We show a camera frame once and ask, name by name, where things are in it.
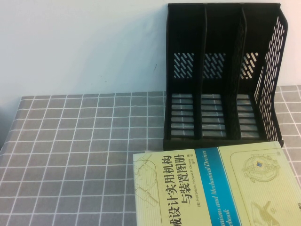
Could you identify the yellow-green mechanical devices book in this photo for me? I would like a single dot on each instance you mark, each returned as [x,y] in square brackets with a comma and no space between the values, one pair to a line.
[211,183]

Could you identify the black plastic book stand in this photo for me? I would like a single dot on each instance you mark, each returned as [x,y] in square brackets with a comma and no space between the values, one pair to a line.
[211,35]

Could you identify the grey checked tablecloth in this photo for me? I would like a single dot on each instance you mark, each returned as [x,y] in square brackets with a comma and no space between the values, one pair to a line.
[70,141]

